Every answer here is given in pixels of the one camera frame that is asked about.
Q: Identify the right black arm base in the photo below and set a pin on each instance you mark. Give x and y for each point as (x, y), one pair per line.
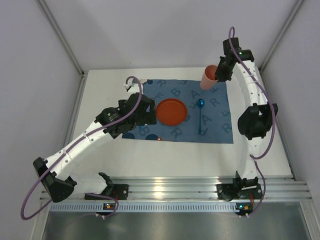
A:
(227, 192)

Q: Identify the perforated cable tray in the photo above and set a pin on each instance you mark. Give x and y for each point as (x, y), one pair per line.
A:
(151, 207)

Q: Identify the red round plate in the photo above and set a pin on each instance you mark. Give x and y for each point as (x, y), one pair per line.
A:
(171, 112)

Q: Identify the left aluminium frame post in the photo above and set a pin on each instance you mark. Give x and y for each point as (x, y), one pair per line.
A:
(43, 6)

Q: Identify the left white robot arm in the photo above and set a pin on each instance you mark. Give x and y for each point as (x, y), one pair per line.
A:
(55, 171)

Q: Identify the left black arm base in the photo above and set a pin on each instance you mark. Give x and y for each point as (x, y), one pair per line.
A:
(114, 191)

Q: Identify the blue letter-print placemat cloth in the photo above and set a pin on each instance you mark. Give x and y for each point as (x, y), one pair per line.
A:
(208, 118)

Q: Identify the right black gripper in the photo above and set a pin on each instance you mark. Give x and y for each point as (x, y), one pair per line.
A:
(222, 71)

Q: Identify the aluminium frame post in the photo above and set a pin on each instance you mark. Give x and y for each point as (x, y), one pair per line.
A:
(43, 6)
(297, 6)

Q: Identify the aluminium mounting rail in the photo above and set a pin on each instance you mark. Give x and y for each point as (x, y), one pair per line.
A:
(209, 188)

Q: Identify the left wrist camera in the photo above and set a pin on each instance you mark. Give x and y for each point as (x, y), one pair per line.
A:
(133, 87)

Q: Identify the pink plastic cup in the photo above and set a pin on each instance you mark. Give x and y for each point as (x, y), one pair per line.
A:
(209, 77)

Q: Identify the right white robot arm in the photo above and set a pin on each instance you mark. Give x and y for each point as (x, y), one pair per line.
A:
(254, 123)

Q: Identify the right aluminium frame post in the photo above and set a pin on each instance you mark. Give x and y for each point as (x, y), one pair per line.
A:
(297, 6)

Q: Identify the blue plastic spoon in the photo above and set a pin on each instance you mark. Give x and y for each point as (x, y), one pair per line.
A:
(200, 105)

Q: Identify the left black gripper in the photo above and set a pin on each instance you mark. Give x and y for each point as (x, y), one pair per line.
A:
(152, 111)

